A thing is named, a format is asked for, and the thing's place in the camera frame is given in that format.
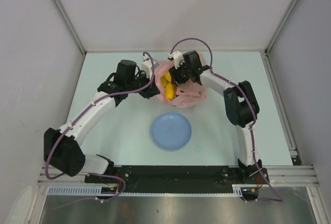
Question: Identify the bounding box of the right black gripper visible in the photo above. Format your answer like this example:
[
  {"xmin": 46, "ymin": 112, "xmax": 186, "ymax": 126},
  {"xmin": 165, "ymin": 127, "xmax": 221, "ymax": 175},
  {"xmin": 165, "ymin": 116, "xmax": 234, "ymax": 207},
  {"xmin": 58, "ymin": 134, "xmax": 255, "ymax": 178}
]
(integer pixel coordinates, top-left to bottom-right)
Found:
[{"xmin": 168, "ymin": 60, "xmax": 191, "ymax": 87}]

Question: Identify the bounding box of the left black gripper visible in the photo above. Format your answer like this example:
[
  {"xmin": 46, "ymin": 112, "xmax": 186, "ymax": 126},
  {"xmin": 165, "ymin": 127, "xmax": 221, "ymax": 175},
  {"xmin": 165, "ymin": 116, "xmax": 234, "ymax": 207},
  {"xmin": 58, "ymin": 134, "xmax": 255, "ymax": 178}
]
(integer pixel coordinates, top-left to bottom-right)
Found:
[{"xmin": 126, "ymin": 70, "xmax": 160, "ymax": 99}]

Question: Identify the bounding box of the pink plastic bag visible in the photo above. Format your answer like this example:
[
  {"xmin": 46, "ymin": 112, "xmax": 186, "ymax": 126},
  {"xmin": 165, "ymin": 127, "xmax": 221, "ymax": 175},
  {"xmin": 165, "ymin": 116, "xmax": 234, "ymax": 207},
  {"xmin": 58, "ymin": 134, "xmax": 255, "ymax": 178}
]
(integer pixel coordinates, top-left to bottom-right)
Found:
[{"xmin": 155, "ymin": 60, "xmax": 207, "ymax": 108}]

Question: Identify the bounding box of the yellow fake mango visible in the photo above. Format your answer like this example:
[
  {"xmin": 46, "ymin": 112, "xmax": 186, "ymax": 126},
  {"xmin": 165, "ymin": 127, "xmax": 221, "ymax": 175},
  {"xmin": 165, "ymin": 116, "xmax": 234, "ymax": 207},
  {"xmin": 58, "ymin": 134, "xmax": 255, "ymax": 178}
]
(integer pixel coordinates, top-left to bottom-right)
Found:
[{"xmin": 164, "ymin": 82, "xmax": 176, "ymax": 100}]

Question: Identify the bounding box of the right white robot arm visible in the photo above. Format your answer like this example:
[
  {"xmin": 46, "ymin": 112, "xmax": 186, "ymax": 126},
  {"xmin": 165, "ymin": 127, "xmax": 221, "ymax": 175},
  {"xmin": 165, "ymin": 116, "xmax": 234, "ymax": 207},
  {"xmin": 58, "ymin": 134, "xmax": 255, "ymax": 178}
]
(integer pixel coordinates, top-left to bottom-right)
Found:
[{"xmin": 168, "ymin": 50, "xmax": 262, "ymax": 183}]

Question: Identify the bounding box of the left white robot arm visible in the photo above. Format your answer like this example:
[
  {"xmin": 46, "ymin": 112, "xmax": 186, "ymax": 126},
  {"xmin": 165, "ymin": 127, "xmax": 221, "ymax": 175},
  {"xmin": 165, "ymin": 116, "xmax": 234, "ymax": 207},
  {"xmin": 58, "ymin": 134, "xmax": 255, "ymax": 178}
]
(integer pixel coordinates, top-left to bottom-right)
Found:
[{"xmin": 43, "ymin": 53, "xmax": 160, "ymax": 183}]

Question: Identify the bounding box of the yellow fake lemon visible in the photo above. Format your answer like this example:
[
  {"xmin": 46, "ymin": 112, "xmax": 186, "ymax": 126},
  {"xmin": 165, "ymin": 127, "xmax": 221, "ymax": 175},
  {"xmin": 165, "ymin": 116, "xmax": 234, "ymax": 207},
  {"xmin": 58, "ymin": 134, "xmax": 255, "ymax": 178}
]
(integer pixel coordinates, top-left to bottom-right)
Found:
[{"xmin": 160, "ymin": 71, "xmax": 173, "ymax": 88}]

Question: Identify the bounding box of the blue plastic plate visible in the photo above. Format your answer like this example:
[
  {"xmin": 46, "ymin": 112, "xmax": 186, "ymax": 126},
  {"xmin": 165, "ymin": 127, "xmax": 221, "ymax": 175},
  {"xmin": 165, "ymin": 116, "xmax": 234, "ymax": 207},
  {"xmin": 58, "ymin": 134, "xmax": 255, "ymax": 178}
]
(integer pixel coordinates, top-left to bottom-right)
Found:
[{"xmin": 150, "ymin": 112, "xmax": 192, "ymax": 151}]

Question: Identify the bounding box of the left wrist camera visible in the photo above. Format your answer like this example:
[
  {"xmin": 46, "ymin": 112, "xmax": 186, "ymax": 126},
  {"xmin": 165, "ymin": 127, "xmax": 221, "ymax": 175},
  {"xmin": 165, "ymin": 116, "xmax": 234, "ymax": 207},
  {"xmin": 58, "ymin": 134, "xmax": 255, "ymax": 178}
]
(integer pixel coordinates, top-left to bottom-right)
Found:
[{"xmin": 141, "ymin": 55, "xmax": 159, "ymax": 79}]

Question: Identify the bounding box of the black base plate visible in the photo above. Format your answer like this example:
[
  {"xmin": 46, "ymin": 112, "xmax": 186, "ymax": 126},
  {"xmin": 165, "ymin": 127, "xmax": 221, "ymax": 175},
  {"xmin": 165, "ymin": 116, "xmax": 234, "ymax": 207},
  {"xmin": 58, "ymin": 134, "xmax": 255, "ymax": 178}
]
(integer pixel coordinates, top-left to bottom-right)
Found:
[{"xmin": 84, "ymin": 165, "xmax": 269, "ymax": 194}]

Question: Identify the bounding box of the white cable duct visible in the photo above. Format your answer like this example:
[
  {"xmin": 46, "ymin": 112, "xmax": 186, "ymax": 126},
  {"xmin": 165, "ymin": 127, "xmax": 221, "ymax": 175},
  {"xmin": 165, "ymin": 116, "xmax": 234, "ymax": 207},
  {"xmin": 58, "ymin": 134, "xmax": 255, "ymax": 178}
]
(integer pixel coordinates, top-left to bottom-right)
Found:
[{"xmin": 48, "ymin": 184, "xmax": 259, "ymax": 198}]

